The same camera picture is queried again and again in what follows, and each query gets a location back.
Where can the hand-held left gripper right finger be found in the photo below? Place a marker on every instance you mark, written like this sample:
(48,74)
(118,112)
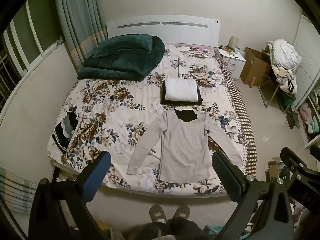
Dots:
(226,177)

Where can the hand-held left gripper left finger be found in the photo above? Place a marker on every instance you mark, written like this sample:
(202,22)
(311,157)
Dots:
(96,177)

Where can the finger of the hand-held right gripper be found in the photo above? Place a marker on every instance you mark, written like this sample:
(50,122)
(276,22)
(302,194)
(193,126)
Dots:
(315,150)
(291,161)

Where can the grey long-sleeved shirt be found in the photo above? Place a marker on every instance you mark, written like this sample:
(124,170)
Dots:
(183,147)

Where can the pile of white clothes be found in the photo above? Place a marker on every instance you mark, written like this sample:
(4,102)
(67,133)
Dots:
(286,60)

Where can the small cardboard box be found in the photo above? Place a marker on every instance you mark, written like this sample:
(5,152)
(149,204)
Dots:
(273,168)

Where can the pair of dark slippers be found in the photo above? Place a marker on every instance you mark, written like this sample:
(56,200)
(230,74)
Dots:
(293,118)

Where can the white wardrobe with shelves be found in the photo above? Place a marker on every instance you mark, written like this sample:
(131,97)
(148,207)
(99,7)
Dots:
(311,100)

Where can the person's grey slipper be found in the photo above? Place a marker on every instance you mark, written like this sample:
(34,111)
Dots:
(181,213)
(158,213)

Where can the black and white striped garment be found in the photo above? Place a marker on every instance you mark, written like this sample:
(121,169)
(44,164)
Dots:
(63,130)

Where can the person's dark trouser legs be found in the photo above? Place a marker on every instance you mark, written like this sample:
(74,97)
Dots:
(172,230)

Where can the bed with floral sheet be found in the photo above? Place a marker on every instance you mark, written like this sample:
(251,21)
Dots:
(117,105)

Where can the pale checked cloth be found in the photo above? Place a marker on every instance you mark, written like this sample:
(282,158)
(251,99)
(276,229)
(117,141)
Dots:
(17,192)

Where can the folded black cloth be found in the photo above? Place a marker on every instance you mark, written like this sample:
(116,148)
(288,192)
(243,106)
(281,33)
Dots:
(200,95)

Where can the folded white cloth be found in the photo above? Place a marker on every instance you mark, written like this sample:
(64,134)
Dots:
(180,88)

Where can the large cardboard box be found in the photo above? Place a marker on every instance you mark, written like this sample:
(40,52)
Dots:
(255,67)

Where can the white nightstand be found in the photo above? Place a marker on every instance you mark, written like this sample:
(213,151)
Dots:
(233,60)

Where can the dark green folded blanket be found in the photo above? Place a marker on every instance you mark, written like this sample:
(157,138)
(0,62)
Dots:
(120,60)

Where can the beige table lamp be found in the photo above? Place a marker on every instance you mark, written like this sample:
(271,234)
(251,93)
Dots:
(233,42)

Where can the dark green pillow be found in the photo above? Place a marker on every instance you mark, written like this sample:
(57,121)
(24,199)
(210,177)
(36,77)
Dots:
(120,46)

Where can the white framed window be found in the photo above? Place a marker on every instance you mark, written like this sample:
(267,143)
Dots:
(25,37)

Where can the white bed headboard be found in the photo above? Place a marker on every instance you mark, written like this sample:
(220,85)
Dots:
(162,30)

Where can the pale green curtain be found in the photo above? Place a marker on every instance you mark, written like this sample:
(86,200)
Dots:
(75,17)

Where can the metal frame chair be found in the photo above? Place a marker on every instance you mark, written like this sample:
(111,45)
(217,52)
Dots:
(268,92)

